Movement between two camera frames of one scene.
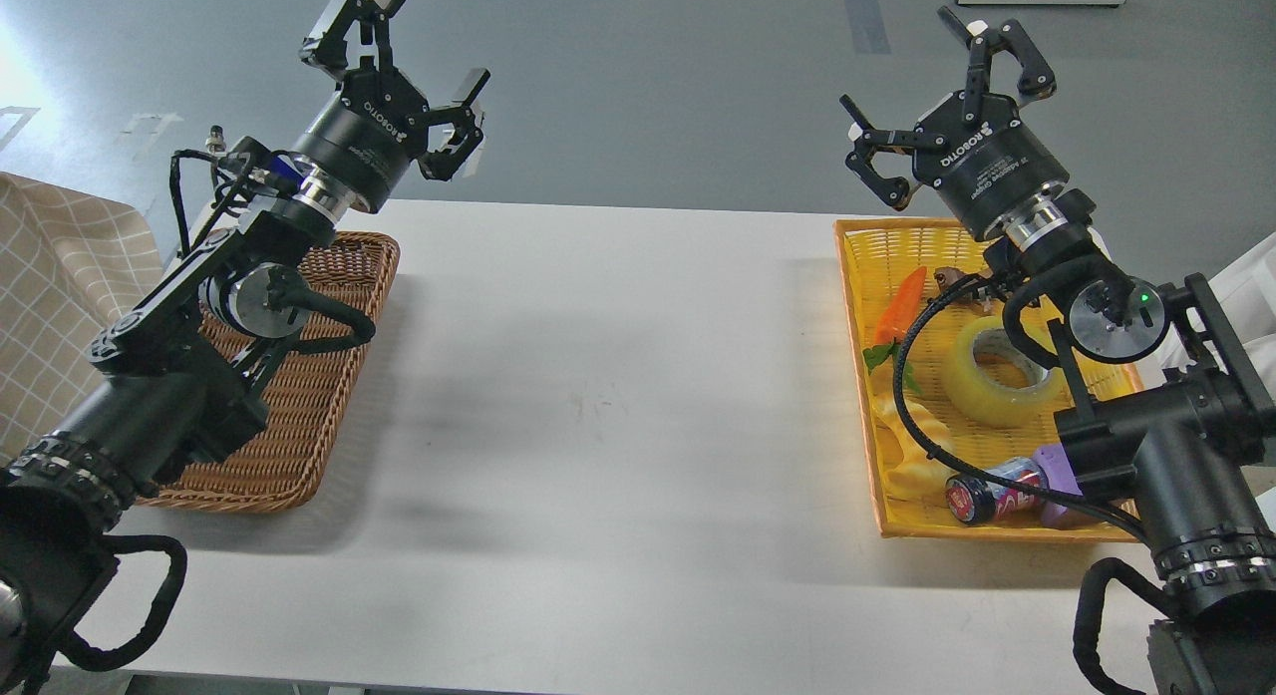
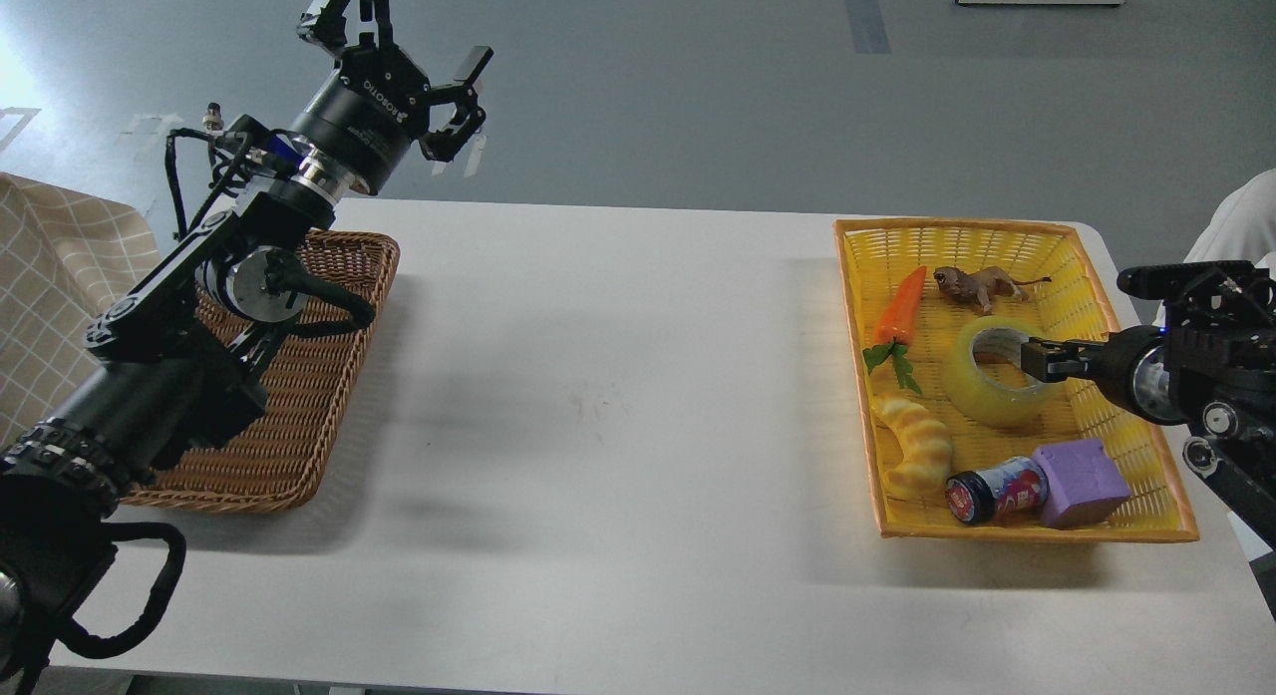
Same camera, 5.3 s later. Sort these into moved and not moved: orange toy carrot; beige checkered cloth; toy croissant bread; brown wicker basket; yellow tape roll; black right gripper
Moved: black right gripper; yellow tape roll
Not moved: beige checkered cloth; toy croissant bread; orange toy carrot; brown wicker basket
